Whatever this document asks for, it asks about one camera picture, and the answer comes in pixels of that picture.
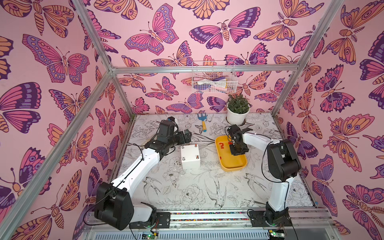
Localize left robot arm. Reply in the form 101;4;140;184
93;117;192;231

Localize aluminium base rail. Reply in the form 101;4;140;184
80;208;342;240

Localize red sleeves in tray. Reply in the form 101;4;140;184
217;142;225;160

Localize white pot green plant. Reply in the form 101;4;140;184
226;94;251;126

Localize blue yellow garden fork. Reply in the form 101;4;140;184
198;111;207;132

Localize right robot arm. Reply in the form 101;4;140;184
228;129;301;227

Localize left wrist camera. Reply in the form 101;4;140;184
167;117;177;125

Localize white wire basket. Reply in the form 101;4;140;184
190;65;238;95

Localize yellow plastic tray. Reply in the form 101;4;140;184
215;136;248;172

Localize white block with screws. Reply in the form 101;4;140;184
181;144;201;170

